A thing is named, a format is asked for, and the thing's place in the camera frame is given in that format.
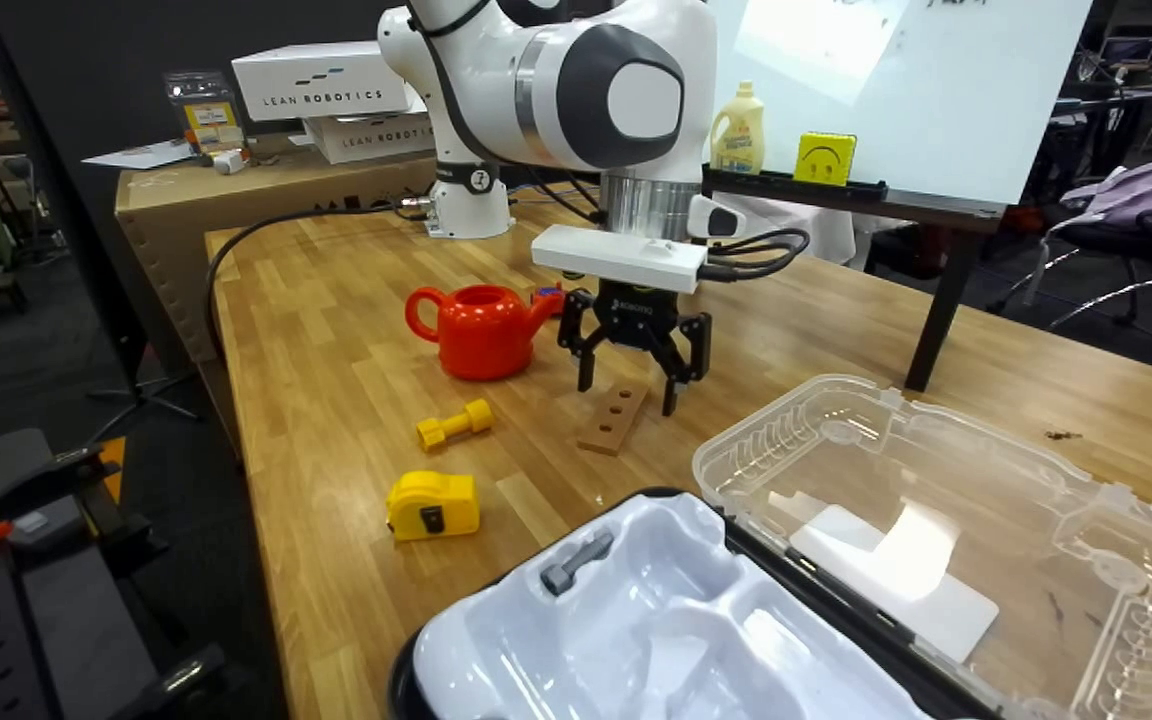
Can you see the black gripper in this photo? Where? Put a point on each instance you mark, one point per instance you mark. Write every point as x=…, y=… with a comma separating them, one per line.
x=638, y=319

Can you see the wooden plank with holes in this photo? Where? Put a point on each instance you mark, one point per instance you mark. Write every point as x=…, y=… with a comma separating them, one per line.
x=613, y=417

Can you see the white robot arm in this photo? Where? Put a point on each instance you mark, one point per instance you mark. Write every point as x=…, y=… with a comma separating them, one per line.
x=581, y=84

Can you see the white electronics box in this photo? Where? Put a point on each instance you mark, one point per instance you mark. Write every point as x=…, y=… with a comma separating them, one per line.
x=347, y=97

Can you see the cardboard box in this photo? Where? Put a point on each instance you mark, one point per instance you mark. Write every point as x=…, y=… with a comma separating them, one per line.
x=165, y=217

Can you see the red toy watering can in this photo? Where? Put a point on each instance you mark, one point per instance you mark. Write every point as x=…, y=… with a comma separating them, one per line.
x=480, y=330

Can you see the yellow toy bolt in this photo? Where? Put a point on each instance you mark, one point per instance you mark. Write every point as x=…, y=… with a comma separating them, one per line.
x=469, y=423

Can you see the yellow detergent bottle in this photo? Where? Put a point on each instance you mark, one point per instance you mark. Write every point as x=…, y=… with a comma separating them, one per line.
x=737, y=132

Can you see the grey toy piece in case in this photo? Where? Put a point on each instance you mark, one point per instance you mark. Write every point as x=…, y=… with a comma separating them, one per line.
x=562, y=572

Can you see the yellow smiley block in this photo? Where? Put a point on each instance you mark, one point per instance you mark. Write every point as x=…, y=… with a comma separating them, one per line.
x=825, y=159

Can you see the yellow toy tape measure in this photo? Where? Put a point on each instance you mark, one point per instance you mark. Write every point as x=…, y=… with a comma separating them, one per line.
x=428, y=506

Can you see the black toy tool case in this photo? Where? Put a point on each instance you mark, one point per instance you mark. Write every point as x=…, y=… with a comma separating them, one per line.
x=843, y=555

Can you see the black equipment cart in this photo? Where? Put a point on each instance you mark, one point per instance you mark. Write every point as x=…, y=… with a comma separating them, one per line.
x=71, y=644

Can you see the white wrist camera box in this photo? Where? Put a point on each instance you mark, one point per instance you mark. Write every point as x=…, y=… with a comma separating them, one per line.
x=625, y=257

